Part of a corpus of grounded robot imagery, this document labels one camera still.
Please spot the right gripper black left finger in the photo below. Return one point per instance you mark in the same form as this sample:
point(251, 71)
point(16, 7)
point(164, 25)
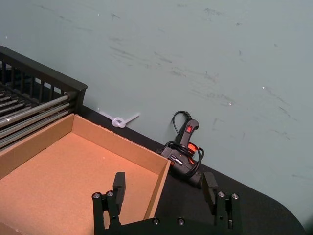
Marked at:
point(119, 186)

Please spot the black table cloth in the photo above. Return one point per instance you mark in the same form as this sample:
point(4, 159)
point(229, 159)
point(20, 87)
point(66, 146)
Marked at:
point(185, 203)

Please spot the shallow brown cardboard tray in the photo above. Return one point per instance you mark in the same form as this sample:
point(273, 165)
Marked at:
point(73, 171)

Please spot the plain pale wall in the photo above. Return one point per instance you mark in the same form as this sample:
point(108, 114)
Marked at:
point(171, 49)

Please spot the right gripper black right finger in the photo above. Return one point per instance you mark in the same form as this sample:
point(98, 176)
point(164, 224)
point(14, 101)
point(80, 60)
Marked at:
point(209, 188)

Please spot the white three-armed plastic piece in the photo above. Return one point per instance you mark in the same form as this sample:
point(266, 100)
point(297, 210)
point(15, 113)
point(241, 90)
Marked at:
point(118, 122)

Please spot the black rack with steel bars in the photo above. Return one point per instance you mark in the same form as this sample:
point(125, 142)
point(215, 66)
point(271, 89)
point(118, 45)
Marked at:
point(44, 73)

